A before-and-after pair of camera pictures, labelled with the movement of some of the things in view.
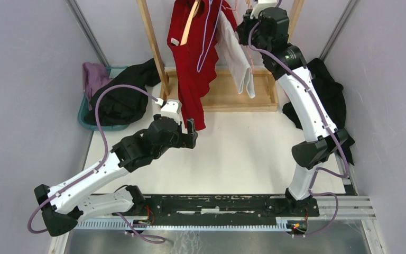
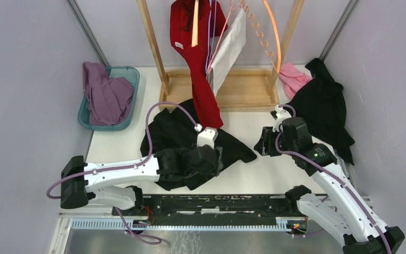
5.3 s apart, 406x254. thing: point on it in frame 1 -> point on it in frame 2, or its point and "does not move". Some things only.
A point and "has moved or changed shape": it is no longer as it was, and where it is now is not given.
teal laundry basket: (84, 108) does not move
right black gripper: (242, 28) -> (264, 146)
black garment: (123, 105) -> (184, 184)
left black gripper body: (175, 142) -> (212, 169)
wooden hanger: (193, 11) -> (194, 38)
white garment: (229, 44) has moved or changed shape
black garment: (332, 91) does not move
